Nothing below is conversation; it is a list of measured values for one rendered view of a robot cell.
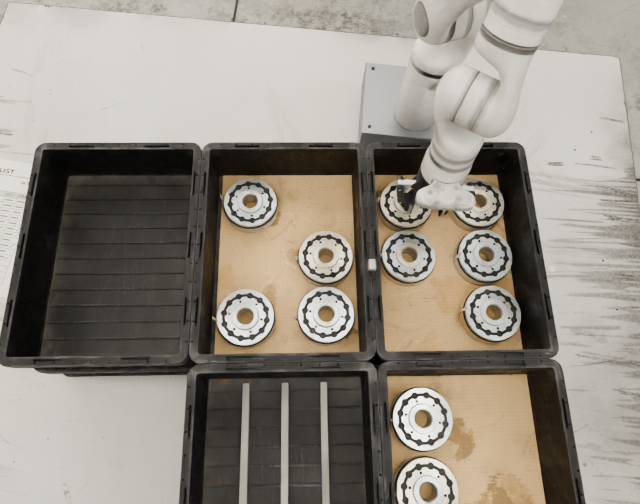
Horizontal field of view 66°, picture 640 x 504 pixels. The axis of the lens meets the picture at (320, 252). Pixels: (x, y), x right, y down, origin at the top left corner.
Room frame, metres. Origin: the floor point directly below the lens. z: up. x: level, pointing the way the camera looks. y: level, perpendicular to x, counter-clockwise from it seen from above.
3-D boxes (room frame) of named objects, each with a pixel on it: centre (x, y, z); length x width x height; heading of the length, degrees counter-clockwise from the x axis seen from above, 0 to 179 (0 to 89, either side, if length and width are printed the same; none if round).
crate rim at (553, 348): (0.31, -0.23, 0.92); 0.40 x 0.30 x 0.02; 6
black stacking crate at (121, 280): (0.25, 0.36, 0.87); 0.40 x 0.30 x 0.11; 6
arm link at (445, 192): (0.38, -0.19, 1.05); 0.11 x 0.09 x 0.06; 179
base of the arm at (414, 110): (0.66, -0.18, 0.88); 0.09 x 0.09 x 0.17; 3
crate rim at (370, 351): (0.28, 0.06, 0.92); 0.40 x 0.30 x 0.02; 6
